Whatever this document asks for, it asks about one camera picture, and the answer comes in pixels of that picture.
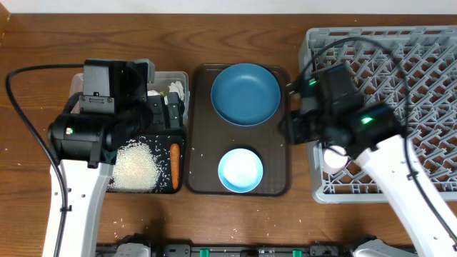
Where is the orange carrot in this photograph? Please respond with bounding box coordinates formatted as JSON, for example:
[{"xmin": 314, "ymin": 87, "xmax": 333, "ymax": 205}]
[{"xmin": 169, "ymin": 143, "xmax": 181, "ymax": 191}]

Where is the white paper wrapper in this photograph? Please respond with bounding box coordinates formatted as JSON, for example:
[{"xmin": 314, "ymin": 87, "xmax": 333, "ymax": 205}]
[{"xmin": 147, "ymin": 81, "xmax": 185, "ymax": 104}]

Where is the pink cup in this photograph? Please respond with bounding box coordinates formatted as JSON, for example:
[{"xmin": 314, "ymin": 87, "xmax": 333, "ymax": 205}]
[{"xmin": 323, "ymin": 146, "xmax": 348, "ymax": 175}]

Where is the pile of rice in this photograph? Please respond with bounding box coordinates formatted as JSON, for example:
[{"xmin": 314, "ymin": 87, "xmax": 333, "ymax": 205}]
[{"xmin": 106, "ymin": 137, "xmax": 179, "ymax": 193}]

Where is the light blue bowl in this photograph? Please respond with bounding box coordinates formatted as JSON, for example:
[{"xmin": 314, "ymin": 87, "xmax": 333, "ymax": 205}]
[{"xmin": 217, "ymin": 148, "xmax": 263, "ymax": 193}]

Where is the grey dishwasher rack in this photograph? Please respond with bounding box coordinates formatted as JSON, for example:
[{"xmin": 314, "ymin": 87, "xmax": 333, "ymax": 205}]
[{"xmin": 298, "ymin": 26, "xmax": 456, "ymax": 203}]

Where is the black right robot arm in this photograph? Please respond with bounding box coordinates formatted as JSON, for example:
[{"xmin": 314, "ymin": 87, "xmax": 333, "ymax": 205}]
[{"xmin": 279, "ymin": 103, "xmax": 456, "ymax": 256}]

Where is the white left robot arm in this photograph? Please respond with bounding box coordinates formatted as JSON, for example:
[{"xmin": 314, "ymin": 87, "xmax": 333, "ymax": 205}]
[{"xmin": 43, "ymin": 91, "xmax": 189, "ymax": 256}]

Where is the black tray bin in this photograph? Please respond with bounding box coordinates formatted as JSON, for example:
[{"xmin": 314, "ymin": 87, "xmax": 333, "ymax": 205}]
[{"xmin": 105, "ymin": 132, "xmax": 186, "ymax": 195}]

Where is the clear plastic bin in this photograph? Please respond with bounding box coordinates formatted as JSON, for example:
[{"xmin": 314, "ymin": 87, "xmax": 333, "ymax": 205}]
[{"xmin": 69, "ymin": 71, "xmax": 191, "ymax": 124}]

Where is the brown serving tray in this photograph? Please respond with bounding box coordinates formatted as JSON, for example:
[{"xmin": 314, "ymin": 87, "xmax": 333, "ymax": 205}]
[{"xmin": 186, "ymin": 64, "xmax": 291, "ymax": 196}]

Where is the dark blue plate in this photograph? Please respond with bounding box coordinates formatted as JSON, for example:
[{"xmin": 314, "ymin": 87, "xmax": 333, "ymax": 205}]
[{"xmin": 211, "ymin": 64, "xmax": 281, "ymax": 126}]

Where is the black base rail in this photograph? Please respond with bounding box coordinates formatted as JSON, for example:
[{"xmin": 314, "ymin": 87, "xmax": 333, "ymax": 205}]
[{"xmin": 95, "ymin": 243, "xmax": 358, "ymax": 257}]

